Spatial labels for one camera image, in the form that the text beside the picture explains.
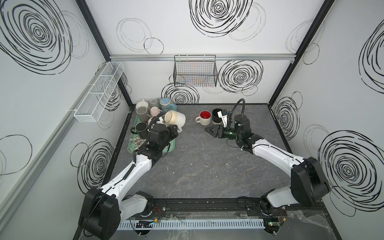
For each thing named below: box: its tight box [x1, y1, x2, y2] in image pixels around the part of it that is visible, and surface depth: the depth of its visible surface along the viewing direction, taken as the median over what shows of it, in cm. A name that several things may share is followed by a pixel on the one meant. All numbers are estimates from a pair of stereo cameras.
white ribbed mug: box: [135, 99, 149, 111], surface depth 111 cm
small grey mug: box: [149, 98, 160, 109], surface depth 111 cm
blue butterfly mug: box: [159, 97, 178, 113], surface depth 110 cm
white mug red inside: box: [195, 110, 212, 126], surface depth 107 cm
